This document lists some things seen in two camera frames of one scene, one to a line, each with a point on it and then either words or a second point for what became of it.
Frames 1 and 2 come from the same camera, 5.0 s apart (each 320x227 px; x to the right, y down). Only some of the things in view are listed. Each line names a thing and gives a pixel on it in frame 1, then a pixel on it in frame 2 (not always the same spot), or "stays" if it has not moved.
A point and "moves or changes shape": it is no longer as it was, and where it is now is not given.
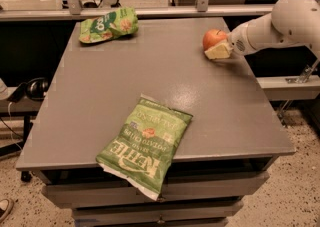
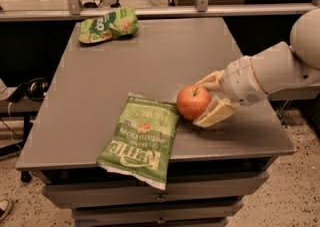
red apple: x=212 y=37 → x=192 y=101
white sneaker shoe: x=6 y=207 stays
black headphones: x=34 y=89 stays
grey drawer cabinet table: x=229 y=149 stays
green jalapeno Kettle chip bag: x=142 y=151 moves or changes shape
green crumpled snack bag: x=122 y=22 stays
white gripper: x=237 y=40 → x=240 y=81
